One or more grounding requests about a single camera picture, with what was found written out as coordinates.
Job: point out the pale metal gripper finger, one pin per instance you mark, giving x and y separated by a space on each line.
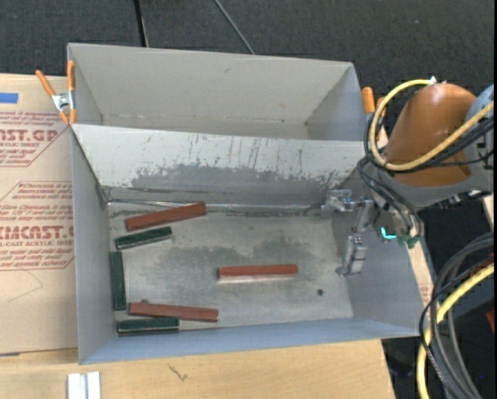
354 256
336 204

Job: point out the red-brown flat block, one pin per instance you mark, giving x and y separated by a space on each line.
173 311
257 270
165 217

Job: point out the grey metal bin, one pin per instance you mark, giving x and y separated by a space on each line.
240 173

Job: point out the dark green flat block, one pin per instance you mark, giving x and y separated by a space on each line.
148 325
144 238
118 281

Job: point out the brown cardboard board red print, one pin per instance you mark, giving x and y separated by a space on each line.
32 206

